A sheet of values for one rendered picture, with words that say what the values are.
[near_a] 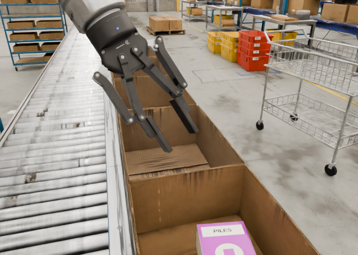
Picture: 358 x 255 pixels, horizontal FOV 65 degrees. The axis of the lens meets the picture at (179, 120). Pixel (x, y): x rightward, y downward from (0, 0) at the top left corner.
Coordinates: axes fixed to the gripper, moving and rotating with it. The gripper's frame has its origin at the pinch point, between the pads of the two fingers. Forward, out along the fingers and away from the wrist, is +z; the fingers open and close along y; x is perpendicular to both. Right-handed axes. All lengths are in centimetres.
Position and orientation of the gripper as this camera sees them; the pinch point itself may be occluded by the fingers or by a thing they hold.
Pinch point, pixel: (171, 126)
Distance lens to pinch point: 48.8
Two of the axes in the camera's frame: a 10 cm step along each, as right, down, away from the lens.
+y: -7.7, 5.5, -3.2
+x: 3.5, -0.5, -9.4
